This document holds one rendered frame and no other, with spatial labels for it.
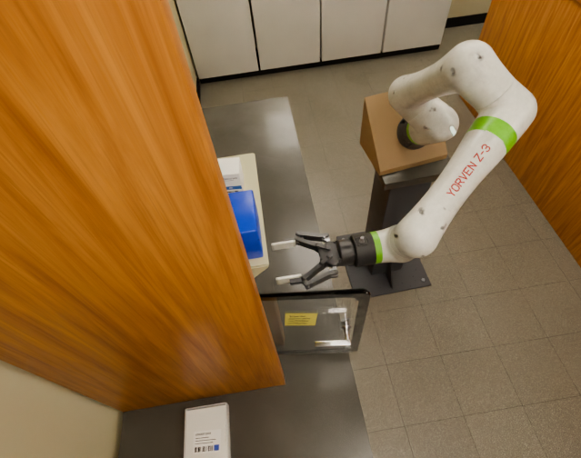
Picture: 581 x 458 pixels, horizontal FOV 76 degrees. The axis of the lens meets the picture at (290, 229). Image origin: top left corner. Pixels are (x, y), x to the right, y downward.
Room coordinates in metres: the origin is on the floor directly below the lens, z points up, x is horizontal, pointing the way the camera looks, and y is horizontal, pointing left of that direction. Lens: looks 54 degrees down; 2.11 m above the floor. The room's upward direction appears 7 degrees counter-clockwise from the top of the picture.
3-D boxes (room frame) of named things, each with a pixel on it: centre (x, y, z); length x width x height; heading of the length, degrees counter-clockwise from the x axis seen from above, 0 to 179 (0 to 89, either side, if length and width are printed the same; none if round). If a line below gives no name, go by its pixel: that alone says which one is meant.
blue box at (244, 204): (0.43, 0.11, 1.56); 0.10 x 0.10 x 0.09; 3
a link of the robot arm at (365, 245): (0.55, -0.19, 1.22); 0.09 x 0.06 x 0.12; 3
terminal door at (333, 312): (0.35, -0.01, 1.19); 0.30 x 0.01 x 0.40; 85
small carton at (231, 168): (0.58, 0.12, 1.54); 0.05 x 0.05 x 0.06; 88
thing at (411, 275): (1.20, -0.57, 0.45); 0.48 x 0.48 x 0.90; 5
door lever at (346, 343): (0.32, -0.08, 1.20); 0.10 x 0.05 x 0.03; 85
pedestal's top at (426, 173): (1.20, -0.57, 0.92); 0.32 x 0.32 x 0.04; 5
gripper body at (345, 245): (0.55, -0.12, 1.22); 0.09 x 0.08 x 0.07; 93
